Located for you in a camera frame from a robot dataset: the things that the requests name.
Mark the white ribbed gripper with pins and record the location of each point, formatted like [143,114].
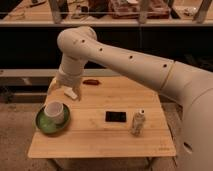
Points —
[71,78]

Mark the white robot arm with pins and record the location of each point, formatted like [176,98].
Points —
[189,86]

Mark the small clear plastic bottle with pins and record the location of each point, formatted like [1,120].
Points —
[137,122]

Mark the dark red small object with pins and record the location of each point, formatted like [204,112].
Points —
[91,82]

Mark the white cup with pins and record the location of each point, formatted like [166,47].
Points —
[55,111]

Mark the green plate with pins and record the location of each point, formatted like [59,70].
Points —
[46,126]

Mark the black rectangular phone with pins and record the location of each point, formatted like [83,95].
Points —
[112,116]

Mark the wooden folding table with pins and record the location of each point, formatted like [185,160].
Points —
[88,135]

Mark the wooden workbench with clutter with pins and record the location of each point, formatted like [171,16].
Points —
[107,13]

